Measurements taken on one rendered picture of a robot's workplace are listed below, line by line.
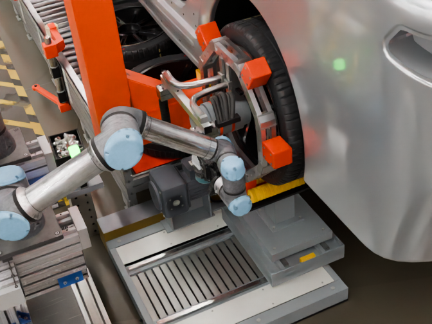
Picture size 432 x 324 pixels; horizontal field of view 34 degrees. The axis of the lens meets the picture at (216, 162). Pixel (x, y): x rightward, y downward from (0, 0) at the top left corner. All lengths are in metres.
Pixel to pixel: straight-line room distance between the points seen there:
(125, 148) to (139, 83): 1.03
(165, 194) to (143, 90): 0.46
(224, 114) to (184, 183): 0.74
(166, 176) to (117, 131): 1.15
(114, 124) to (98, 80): 0.89
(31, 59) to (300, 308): 2.98
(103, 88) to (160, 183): 0.50
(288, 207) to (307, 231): 0.13
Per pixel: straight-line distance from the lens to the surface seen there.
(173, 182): 3.17
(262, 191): 2.89
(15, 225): 2.22
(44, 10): 5.33
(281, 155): 2.51
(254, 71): 2.46
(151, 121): 2.26
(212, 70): 2.94
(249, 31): 2.63
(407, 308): 3.18
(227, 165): 2.25
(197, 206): 3.50
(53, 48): 4.26
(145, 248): 3.36
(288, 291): 3.11
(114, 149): 2.07
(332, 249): 3.15
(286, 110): 2.51
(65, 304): 3.04
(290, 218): 3.20
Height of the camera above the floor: 2.39
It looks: 37 degrees down
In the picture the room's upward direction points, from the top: 6 degrees counter-clockwise
